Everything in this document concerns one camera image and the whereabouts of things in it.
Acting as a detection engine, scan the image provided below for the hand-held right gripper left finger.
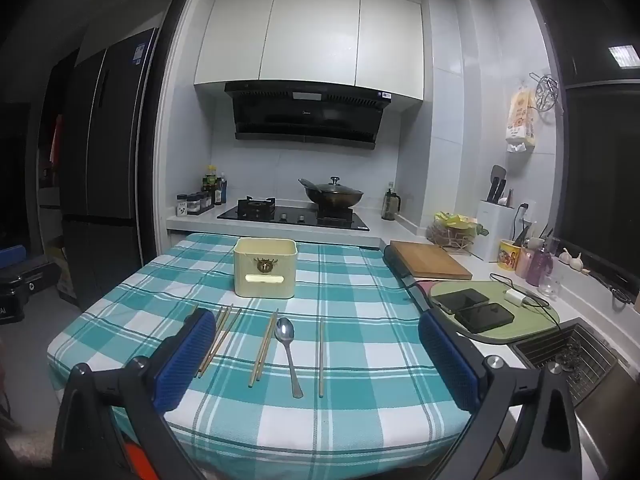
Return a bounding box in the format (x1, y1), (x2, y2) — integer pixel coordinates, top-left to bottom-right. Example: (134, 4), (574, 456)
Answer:
(52, 308), (217, 480)

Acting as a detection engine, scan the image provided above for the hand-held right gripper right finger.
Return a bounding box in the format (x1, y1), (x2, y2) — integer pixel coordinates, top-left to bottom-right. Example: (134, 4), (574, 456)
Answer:
(419, 310), (593, 480)

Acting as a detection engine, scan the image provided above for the wooden chopstick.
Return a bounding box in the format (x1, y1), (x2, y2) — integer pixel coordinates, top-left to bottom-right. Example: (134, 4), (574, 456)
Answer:
(197, 304), (234, 379)
(201, 308), (243, 376)
(318, 320), (326, 399)
(209, 307), (224, 348)
(255, 311), (280, 382)
(248, 309), (277, 388)

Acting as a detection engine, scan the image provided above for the steel spoon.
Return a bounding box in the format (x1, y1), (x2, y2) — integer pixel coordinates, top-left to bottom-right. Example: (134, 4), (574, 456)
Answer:
(275, 317), (304, 399)

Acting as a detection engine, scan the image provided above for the cream utensil holder box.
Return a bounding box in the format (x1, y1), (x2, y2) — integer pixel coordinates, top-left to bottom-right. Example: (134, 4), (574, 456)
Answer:
(233, 238), (298, 300)

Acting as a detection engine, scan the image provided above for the black smartphone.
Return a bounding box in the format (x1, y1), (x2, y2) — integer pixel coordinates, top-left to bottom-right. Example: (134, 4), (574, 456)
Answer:
(431, 288), (490, 315)
(454, 303), (515, 334)

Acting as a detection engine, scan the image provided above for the teal checked tablecloth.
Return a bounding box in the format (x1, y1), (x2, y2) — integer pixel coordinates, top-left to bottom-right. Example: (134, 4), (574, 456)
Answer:
(47, 232), (483, 480)

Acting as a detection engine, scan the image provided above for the green mat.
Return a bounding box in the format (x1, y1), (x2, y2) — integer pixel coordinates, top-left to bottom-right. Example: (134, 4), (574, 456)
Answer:
(428, 280), (564, 345)

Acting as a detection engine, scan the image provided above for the wooden cutting board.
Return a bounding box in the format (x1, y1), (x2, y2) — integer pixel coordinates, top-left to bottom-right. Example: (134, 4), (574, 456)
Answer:
(389, 240), (473, 281)

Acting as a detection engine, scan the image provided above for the yellow printed cup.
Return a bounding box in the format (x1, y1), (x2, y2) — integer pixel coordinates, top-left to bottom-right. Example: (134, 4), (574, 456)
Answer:
(498, 239), (524, 271)

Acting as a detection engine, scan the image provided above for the pink cup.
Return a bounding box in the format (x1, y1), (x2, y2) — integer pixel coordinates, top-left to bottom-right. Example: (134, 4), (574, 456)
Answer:
(515, 246), (534, 279)

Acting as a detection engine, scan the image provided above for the clear drinking glass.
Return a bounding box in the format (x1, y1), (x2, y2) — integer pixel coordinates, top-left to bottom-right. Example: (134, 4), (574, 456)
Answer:
(538, 275), (564, 302)

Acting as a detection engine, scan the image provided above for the steel sink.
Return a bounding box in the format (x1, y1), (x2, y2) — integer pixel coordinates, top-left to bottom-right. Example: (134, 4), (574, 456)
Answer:
(511, 316), (635, 409)

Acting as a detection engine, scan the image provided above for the purple bottle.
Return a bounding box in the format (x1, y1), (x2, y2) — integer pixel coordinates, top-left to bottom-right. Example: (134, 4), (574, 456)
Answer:
(530, 239), (554, 287)

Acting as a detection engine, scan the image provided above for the white knife block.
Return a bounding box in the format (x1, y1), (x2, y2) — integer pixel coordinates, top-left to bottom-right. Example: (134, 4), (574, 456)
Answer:
(475, 199), (516, 262)

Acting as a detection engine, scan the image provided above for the row of dark spice jars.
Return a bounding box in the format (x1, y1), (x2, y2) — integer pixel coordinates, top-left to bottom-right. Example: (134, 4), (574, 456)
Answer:
(187, 191), (214, 216)

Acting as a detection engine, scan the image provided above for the black case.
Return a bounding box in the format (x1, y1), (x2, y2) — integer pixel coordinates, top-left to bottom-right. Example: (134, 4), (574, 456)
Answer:
(0, 255), (61, 324)

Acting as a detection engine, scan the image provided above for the black spatula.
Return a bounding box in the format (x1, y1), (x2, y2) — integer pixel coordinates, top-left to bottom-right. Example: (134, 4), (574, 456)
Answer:
(489, 164), (509, 206)

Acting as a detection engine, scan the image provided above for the black wok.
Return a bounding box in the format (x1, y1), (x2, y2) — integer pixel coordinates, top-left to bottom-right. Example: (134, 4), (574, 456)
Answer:
(299, 178), (364, 211)

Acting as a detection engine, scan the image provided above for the glass wok lid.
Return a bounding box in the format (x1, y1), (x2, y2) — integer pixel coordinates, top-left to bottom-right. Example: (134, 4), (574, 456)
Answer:
(306, 176), (362, 196)

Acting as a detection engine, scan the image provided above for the dark refrigerator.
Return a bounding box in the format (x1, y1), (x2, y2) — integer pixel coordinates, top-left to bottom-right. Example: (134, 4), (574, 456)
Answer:
(60, 27), (162, 311)

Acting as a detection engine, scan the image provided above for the hanging printed bag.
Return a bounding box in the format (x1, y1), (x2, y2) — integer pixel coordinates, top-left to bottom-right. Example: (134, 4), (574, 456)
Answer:
(504, 82), (539, 154)

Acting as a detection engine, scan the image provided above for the dark window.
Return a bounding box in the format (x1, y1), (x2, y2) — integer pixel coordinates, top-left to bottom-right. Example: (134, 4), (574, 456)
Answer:
(524, 0), (640, 302)

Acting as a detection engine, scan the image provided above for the red hanging cloth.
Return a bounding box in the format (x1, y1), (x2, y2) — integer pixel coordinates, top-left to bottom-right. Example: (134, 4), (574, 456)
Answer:
(49, 114), (65, 165)

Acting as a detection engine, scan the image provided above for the black range hood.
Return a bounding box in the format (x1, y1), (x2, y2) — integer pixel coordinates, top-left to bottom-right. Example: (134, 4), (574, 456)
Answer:
(224, 81), (392, 151)

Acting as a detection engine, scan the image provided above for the hanging metal trivet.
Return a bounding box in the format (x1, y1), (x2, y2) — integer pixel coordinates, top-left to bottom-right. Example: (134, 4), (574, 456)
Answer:
(530, 72), (560, 111)

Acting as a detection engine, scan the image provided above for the white charger with cable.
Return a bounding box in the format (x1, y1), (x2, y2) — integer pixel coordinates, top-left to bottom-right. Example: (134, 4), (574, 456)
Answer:
(488, 272), (562, 332)

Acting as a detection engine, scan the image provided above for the wire fruit basket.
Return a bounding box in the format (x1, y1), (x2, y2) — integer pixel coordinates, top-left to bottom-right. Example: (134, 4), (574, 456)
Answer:
(426, 211), (489, 252)

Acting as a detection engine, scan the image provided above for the glass pitcher with black handle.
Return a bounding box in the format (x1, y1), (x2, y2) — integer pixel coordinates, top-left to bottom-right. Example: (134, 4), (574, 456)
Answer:
(381, 182), (402, 221)

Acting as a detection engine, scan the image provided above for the white wall cabinet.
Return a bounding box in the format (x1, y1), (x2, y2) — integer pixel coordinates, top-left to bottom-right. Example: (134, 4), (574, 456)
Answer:
(193, 0), (425, 103)

